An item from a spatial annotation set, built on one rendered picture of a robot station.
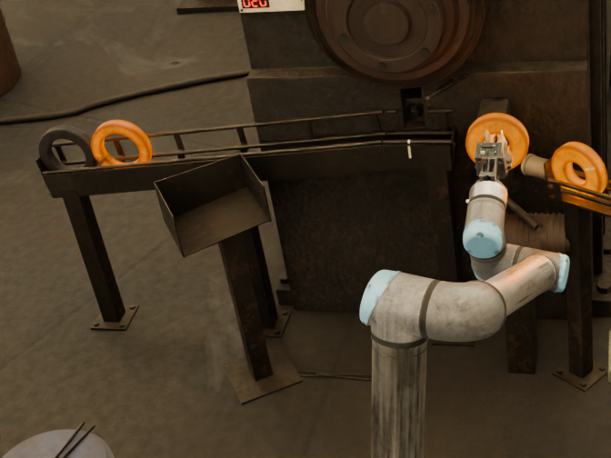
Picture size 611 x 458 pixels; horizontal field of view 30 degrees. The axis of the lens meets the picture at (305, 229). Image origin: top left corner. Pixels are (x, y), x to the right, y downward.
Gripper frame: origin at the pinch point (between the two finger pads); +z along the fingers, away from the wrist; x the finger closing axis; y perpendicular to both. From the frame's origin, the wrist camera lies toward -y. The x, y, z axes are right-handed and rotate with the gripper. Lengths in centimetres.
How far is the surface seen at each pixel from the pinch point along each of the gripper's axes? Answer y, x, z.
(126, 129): -16, 113, 17
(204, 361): -83, 97, -21
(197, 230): -23, 84, -15
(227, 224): -23, 75, -12
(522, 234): -32.9, -4.8, -5.8
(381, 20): 24.5, 28.4, 16.8
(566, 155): -10.0, -16.8, 2.2
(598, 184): -13.3, -24.9, -4.6
